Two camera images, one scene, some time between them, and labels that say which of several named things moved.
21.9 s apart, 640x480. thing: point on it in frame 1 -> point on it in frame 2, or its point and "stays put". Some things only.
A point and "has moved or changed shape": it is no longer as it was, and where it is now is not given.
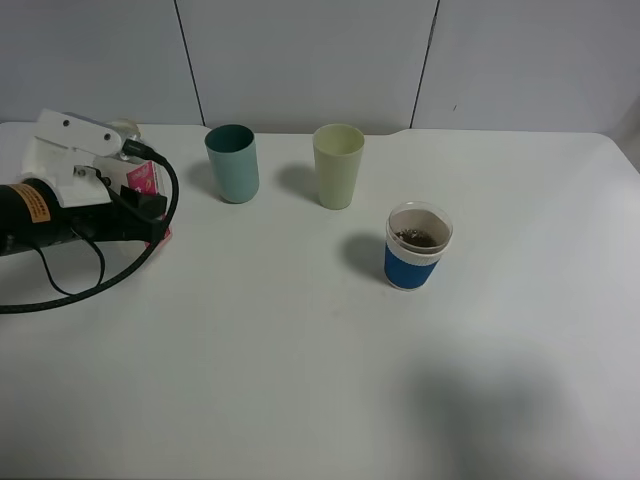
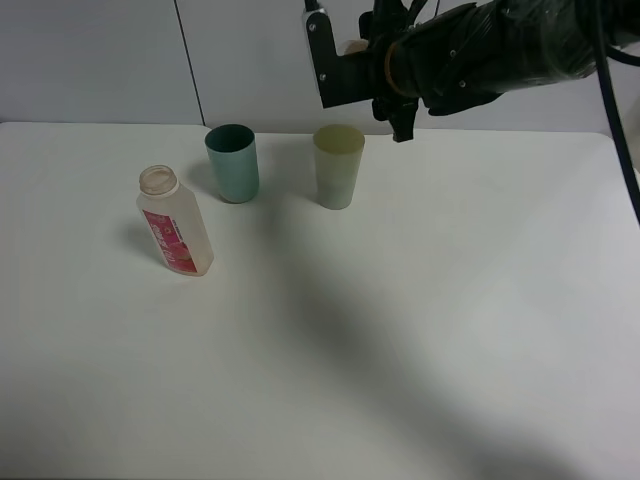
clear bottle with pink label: (149, 178) has moved or changed shape
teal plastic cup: (234, 155) stays put
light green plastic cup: (338, 150) stays put
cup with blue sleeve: (416, 234) -> (344, 47)
